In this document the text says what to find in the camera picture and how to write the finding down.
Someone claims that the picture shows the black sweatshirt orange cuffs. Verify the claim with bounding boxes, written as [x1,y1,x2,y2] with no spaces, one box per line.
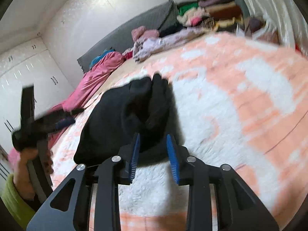
[74,73,184,166]

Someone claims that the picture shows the green sleeve forearm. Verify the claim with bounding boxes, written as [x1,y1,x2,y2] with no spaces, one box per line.
[1,174,35,230]

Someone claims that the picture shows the bag of small clothes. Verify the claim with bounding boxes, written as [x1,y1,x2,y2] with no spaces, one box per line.
[235,16,280,45]

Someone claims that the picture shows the stack of folded clothes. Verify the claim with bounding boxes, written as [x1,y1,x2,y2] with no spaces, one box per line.
[177,0,251,33]

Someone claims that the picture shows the person's left hand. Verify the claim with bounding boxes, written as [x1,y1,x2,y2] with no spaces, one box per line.
[13,148,38,201]

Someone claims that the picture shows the white wardrobe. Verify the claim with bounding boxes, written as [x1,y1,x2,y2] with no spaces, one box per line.
[0,37,75,181]

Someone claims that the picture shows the pink velvet duvet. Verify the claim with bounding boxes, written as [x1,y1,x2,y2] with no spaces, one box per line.
[7,50,125,164]

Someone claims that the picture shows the blue cloth on duvet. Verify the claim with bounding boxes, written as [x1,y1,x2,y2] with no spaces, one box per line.
[89,49,115,70]

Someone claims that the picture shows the beige plush bed sheet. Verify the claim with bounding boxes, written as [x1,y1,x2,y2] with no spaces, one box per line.
[85,51,171,108]

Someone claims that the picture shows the dark red garment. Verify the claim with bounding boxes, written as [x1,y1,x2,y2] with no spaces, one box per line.
[122,49,133,60]

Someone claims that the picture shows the peach white plaid blanket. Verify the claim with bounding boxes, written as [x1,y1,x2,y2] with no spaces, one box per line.
[52,33,307,229]

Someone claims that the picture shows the lilac crumpled garment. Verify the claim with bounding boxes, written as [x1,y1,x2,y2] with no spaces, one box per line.
[133,28,212,62]

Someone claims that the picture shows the pink fluffy pillow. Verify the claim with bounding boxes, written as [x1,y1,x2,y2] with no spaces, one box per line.
[131,26,159,42]

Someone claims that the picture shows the grey padded headboard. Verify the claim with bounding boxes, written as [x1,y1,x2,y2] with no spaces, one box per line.
[77,0,177,73]

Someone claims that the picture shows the white satin curtain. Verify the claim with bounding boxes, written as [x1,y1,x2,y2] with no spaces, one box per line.
[244,0,307,57]

